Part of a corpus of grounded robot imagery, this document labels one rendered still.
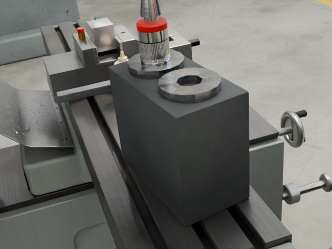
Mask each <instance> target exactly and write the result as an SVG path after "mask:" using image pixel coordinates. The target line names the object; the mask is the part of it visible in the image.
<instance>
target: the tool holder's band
mask: <svg viewBox="0 0 332 249"><path fill-rule="evenodd" d="M136 28H137V30H138V31H139V32H143V33H154V32H159V31H162V30H164V29H166V28H167V20H166V19H165V18H163V17H159V21H158V22H156V23H145V22H144V19H140V20H139V21H138V22H137V23H136Z"/></svg>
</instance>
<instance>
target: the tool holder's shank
mask: <svg viewBox="0 0 332 249"><path fill-rule="evenodd" d="M160 15H161V10H160V6H159V2H158V0H141V4H140V16H141V17H143V19H144V22H145V23H156V22H158V21H159V16H160Z"/></svg>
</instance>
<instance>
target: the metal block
mask: <svg viewBox="0 0 332 249"><path fill-rule="evenodd" d="M86 23H87V29H88V35H89V37H90V39H91V40H92V41H93V43H94V44H95V46H96V47H97V52H103V51H107V50H112V49H116V48H117V44H116V37H115V31H114V24H113V23H112V22H111V21H110V20H109V19H108V18H102V19H97V20H91V21H87V22H86Z"/></svg>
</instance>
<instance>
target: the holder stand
mask: <svg viewBox="0 0 332 249"><path fill-rule="evenodd" d="M108 71H109V77H110V83H111V89H112V95H113V101H114V107H115V113H116V119H117V125H118V131H119V137H120V144H121V150H122V156H123V160H124V162H125V163H126V164H127V165H128V166H129V167H130V168H131V169H132V170H133V171H134V172H135V173H136V174H137V175H138V177H139V178H140V179H141V180H142V181H143V182H144V183H145V184H146V185H147V186H148V187H149V188H150V189H151V190H152V191H153V193H154V194H155V195H156V196H157V197H158V198H159V199H160V200H161V201H162V202H163V203H164V204H165V205H166V206H167V208H168V209H169V210H170V211H171V212H172V213H173V214H174V215H175V216H176V217H177V218H178V219H179V220H180V221H181V223H182V224H183V225H184V226H189V225H192V224H194V223H196V222H198V221H200V220H202V219H204V218H206V217H209V216H211V215H213V214H215V213H217V212H219V211H221V210H223V209H226V208H228V207H230V206H232V205H234V204H236V203H238V202H241V201H243V200H245V199H247V198H249V92H248V91H247V90H245V89H243V88H241V87H239V86H238V85H236V84H234V83H232V82H230V81H229V80H227V79H225V78H223V77H221V76H220V75H219V74H218V73H217V72H215V71H212V70H209V69H207V68H205V67H203V66H201V65H200V64H198V63H196V62H194V61H192V60H190V59H189V58H187V57H185V56H184V55H183V54H181V53H180V52H178V51H175V50H172V49H170V60H169V61H168V62H166V63H164V64H161V65H155V66H150V65H145V64H143V63H141V59H140V53H138V54H136V55H133V56H132V57H131V58H130V59H129V60H128V61H126V62H122V63H119V64H116V65H112V66H109V67H108Z"/></svg>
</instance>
